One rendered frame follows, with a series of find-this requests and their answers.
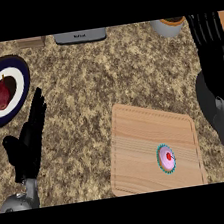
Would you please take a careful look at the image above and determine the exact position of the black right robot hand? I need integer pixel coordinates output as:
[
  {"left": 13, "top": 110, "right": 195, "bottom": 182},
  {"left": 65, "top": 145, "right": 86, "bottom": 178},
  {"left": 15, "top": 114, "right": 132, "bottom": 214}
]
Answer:
[{"left": 184, "top": 9, "right": 224, "bottom": 107}]

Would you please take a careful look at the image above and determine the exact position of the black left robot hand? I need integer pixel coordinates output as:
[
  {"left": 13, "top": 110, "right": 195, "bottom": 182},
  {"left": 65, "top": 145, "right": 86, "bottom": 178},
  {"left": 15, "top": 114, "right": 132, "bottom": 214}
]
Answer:
[{"left": 0, "top": 85, "right": 58, "bottom": 186}]

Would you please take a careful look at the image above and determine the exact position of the wooden cutting board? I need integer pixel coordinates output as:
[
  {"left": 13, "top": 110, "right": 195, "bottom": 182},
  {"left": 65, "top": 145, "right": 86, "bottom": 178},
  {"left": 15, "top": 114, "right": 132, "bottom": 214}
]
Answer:
[{"left": 99, "top": 92, "right": 209, "bottom": 199}]

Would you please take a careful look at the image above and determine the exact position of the pink cupcake with cherry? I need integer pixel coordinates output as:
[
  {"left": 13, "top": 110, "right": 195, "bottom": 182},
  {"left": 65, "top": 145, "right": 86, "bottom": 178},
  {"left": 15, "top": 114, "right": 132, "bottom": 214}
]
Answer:
[{"left": 154, "top": 142, "right": 179, "bottom": 176}]

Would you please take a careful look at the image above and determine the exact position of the blue and white plate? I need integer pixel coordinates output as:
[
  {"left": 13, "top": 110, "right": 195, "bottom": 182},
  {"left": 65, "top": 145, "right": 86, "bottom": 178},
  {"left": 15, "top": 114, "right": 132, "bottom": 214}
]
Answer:
[{"left": 0, "top": 52, "right": 38, "bottom": 131}]

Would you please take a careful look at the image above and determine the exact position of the grey pot with orange rim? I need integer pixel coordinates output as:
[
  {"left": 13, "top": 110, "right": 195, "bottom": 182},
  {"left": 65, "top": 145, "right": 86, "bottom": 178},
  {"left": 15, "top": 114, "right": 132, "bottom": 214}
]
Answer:
[{"left": 148, "top": 15, "right": 188, "bottom": 42}]

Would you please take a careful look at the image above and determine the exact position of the brown wooden box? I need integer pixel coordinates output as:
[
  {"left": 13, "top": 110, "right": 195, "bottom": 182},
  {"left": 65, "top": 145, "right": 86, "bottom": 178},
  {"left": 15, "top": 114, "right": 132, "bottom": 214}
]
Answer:
[{"left": 15, "top": 34, "right": 48, "bottom": 51}]

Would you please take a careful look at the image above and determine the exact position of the grey appliance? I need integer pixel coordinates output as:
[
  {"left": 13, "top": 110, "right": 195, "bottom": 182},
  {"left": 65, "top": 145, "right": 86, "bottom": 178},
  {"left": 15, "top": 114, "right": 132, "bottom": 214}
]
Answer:
[{"left": 53, "top": 26, "right": 109, "bottom": 48}]

